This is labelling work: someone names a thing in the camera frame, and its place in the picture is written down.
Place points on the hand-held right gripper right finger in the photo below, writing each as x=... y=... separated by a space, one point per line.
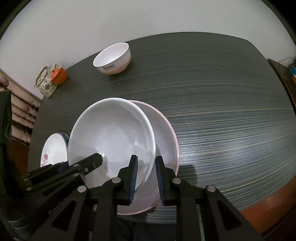
x=159 y=182

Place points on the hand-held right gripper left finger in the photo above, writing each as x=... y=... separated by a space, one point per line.
x=134 y=177

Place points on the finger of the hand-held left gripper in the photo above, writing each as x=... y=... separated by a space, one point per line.
x=92 y=161
x=50 y=171

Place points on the white plate pink flowers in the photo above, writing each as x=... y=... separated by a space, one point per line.
x=54 y=148

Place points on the blue floral plate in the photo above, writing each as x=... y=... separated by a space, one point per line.
x=66 y=136

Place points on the plain white bowl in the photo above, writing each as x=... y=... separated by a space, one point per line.
x=111 y=129

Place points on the large pink bowl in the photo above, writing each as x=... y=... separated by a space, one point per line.
x=166 y=143

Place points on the brown wooden cabinet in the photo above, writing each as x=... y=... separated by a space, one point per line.
x=20 y=150

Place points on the striped beige curtain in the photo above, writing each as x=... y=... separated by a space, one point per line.
x=23 y=109

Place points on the floral teapot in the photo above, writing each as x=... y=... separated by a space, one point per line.
x=47 y=89

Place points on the orange cup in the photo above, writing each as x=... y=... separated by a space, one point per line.
x=60 y=76

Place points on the white bowl black print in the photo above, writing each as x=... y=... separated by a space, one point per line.
x=113 y=55

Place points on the blue and orange object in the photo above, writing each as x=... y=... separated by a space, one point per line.
x=293 y=73

